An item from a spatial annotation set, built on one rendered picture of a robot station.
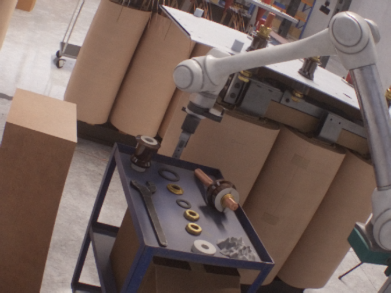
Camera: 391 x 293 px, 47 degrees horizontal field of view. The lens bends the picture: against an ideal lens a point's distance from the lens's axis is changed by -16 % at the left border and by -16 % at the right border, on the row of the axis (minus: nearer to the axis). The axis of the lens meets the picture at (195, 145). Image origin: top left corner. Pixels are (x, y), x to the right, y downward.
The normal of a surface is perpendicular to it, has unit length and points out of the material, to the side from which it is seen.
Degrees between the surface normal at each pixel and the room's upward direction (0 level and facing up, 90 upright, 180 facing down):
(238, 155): 90
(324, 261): 90
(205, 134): 90
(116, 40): 90
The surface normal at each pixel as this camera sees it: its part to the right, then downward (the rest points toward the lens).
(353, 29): -0.52, 0.07
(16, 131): 0.22, 0.44
